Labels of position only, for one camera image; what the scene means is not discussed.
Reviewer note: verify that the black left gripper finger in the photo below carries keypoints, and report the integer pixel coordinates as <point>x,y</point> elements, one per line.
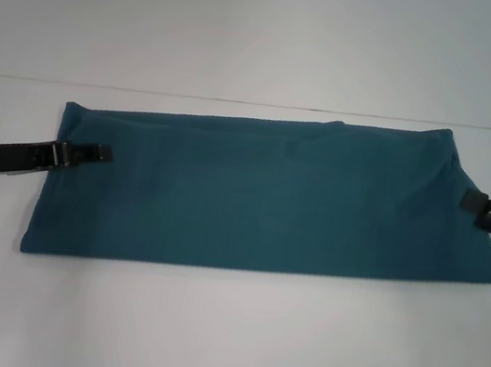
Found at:
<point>92,153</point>

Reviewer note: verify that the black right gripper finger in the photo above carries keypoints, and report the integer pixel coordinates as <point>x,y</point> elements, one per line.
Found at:
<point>473,201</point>

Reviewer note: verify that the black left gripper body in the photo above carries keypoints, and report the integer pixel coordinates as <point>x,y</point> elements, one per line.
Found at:
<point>19,157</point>

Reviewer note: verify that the blue t-shirt with pink print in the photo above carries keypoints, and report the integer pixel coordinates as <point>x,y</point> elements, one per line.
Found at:
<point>247,202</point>

